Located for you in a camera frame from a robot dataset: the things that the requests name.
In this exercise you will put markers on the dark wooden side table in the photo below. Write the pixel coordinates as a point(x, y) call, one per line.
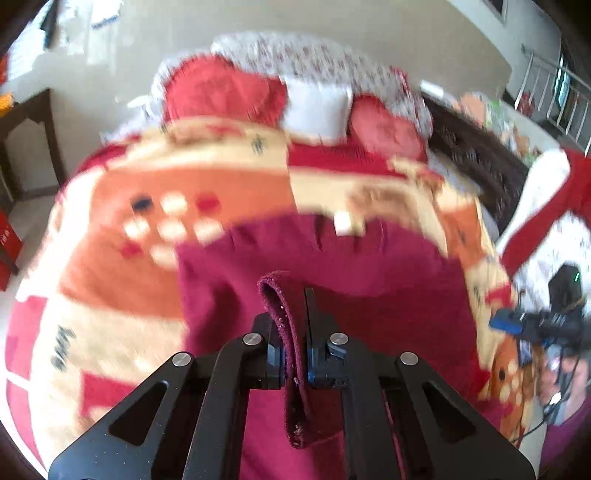
point(37, 110)

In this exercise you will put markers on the metal railing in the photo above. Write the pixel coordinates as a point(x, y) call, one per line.
point(570, 92)

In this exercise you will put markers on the red cloth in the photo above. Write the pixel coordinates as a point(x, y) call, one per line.
point(535, 226)

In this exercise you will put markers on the white chair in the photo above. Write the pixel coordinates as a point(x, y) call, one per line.
point(545, 184)

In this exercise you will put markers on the orange printed fleece blanket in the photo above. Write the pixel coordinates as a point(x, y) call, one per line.
point(115, 277)

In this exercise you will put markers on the large red heart pillow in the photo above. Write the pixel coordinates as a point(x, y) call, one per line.
point(217, 92)

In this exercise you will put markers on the small red heart pillow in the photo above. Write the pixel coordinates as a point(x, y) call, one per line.
point(388, 129)

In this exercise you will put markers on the red bedsheet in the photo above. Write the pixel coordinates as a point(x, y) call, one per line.
point(332, 159)

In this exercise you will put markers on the white pillow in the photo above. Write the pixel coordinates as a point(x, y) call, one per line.
point(318, 108)

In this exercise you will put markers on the person's purple shirt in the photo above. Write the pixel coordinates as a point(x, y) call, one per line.
point(570, 438)

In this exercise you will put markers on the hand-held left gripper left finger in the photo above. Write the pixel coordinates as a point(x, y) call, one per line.
point(273, 362)

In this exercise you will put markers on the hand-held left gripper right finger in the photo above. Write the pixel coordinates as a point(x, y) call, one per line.
point(312, 369)

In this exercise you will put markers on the red cardboard box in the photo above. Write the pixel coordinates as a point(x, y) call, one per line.
point(7, 249)

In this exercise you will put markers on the maroon knit garment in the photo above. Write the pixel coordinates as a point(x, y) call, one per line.
point(369, 286)

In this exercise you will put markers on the framed wall picture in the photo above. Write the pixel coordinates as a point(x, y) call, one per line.
point(496, 7)

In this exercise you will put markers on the dark hanging cloth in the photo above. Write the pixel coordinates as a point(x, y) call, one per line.
point(50, 23)

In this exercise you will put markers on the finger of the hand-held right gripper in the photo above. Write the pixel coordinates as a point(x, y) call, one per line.
point(504, 321)

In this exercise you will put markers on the wall calendar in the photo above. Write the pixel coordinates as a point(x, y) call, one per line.
point(104, 14)

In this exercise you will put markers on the pile of colourful packets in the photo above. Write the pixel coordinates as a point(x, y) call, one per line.
point(508, 134)

